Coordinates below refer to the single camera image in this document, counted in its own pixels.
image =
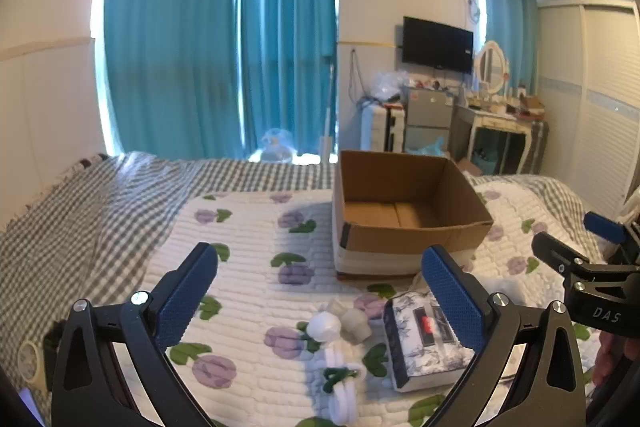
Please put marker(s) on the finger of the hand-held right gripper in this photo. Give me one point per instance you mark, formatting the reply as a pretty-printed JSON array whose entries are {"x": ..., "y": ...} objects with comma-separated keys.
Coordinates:
[
  {"x": 604, "y": 226},
  {"x": 552, "y": 252}
]

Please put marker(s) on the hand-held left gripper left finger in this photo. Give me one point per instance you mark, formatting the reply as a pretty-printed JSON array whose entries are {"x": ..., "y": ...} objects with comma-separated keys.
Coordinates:
[{"x": 184, "y": 294}]

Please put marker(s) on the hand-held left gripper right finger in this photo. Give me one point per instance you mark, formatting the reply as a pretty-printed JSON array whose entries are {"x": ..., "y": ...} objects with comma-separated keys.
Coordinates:
[{"x": 452, "y": 297}]

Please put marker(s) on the floral tissue pack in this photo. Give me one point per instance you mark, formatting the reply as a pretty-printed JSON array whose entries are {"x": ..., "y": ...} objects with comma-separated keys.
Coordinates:
[{"x": 427, "y": 347}]

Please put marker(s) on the brown cardboard box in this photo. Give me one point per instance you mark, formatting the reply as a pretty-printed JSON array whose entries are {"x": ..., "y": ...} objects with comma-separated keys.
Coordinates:
[{"x": 400, "y": 212}]

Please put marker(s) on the grey sock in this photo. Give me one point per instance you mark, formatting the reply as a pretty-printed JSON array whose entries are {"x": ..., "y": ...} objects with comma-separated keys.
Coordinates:
[{"x": 356, "y": 324}]

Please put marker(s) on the white sock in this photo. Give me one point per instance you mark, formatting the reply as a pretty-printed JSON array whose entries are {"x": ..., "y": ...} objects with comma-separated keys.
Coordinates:
[{"x": 324, "y": 326}]

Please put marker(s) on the white bundle with green tie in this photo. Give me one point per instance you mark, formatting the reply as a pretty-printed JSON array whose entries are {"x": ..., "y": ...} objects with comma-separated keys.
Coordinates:
[{"x": 340, "y": 374}]

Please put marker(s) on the person's right hand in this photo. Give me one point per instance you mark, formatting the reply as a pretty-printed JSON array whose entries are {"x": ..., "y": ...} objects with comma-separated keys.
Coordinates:
[{"x": 607, "y": 354}]

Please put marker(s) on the floral quilted blanket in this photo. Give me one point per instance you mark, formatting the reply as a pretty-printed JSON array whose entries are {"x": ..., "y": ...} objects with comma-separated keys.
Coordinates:
[{"x": 260, "y": 267}]

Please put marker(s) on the white wardrobe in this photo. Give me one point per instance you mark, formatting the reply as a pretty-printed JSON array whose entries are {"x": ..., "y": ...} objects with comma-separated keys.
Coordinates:
[{"x": 595, "y": 97}]

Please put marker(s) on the white dressing table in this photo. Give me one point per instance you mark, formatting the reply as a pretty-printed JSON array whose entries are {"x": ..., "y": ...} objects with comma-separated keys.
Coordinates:
[{"x": 492, "y": 119}]

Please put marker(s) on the white tape roll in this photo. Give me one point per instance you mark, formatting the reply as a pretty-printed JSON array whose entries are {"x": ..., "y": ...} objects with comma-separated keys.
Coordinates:
[{"x": 29, "y": 359}]

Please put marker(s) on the blue plastic bag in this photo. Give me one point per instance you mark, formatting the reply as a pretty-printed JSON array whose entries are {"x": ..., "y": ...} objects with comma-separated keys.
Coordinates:
[{"x": 276, "y": 144}]

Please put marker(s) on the grey mini fridge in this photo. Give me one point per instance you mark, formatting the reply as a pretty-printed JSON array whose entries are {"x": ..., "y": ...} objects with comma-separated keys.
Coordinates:
[{"x": 429, "y": 112}]

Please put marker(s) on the white drawer cabinet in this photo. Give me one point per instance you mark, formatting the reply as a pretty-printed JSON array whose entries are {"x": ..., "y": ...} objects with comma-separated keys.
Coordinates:
[{"x": 372, "y": 127}]

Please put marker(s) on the white oval mirror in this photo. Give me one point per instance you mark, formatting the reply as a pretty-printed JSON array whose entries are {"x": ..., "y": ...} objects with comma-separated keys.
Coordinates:
[{"x": 491, "y": 66}]

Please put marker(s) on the clear plastic bag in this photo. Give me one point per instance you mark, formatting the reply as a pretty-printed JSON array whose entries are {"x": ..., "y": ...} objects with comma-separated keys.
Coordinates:
[{"x": 389, "y": 84}]

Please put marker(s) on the narrow teal curtain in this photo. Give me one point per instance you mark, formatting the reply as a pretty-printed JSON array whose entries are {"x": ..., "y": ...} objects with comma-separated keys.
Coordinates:
[{"x": 507, "y": 22}]

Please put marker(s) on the wide teal curtain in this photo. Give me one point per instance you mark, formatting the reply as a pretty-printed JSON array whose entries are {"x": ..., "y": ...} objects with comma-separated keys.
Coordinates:
[{"x": 167, "y": 37}]

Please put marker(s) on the teal door curtain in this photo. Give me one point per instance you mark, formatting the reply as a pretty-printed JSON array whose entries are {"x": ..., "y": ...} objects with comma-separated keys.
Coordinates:
[{"x": 285, "y": 42}]

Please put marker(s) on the black wall television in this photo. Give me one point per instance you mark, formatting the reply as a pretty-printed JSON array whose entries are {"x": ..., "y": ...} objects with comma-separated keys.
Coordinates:
[{"x": 437, "y": 44}]

